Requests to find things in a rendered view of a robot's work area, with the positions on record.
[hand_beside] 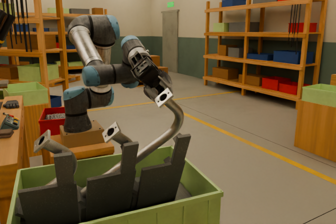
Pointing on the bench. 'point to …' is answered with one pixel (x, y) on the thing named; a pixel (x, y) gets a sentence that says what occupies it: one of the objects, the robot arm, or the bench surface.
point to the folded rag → (6, 133)
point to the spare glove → (11, 104)
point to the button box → (9, 124)
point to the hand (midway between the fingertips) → (166, 99)
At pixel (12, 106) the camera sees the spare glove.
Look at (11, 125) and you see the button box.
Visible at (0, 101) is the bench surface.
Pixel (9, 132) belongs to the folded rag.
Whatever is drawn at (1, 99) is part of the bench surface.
